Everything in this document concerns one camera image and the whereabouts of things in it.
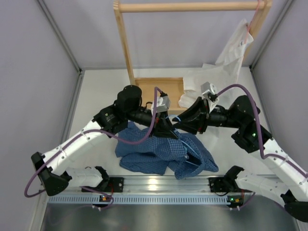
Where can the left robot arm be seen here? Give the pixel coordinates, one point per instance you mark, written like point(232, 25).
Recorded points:
point(53, 168)

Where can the left aluminium frame post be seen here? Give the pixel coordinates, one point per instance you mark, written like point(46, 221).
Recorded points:
point(57, 31)

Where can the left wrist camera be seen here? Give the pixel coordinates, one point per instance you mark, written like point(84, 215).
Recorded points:
point(162, 104)

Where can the right aluminium frame post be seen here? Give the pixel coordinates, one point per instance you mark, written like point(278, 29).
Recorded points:
point(287, 5)

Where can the grey slotted cable duct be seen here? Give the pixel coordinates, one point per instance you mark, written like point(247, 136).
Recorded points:
point(120, 199)

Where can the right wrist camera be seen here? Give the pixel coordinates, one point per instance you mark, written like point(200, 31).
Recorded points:
point(209, 92)

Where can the blue wire hanger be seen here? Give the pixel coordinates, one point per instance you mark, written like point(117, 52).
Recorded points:
point(190, 159)

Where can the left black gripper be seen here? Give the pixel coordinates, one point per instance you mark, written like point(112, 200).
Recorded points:
point(160, 121)

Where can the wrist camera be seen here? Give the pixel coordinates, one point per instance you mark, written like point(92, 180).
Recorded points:
point(162, 104)
point(209, 92)

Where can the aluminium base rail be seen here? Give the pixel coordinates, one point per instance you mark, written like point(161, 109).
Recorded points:
point(201, 184)

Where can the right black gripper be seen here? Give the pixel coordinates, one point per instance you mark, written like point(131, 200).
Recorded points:
point(197, 119)

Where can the blue checked shirt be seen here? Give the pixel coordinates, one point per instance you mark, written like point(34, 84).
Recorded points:
point(155, 155)

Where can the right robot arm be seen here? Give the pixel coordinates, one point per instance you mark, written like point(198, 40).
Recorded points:
point(290, 192)

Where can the white shirt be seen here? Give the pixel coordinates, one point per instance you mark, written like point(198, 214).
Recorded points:
point(224, 72)

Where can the wooden clothes rack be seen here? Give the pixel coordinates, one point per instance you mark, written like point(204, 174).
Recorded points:
point(162, 42)

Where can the aluminium frame post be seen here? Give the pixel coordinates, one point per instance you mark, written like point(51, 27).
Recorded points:
point(57, 31)
point(287, 5)

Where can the pink wire hanger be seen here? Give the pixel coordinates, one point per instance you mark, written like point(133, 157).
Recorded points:
point(250, 21)

